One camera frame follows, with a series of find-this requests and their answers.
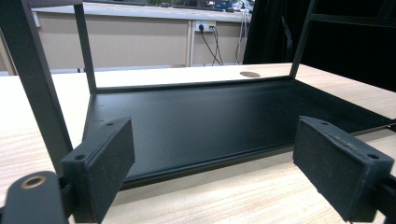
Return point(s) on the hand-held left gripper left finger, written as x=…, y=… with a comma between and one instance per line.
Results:
x=102, y=168

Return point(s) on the black curtain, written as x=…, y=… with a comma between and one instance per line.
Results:
x=342, y=46

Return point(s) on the white wall socket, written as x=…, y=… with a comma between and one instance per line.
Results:
x=205, y=25

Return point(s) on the black two-tier metal rack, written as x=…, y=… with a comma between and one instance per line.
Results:
x=199, y=124

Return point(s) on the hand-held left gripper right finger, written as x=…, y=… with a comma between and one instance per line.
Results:
x=339, y=168

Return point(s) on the blue box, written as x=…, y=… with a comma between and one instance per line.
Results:
x=223, y=4

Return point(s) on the beige desk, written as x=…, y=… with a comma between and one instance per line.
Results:
x=130, y=40

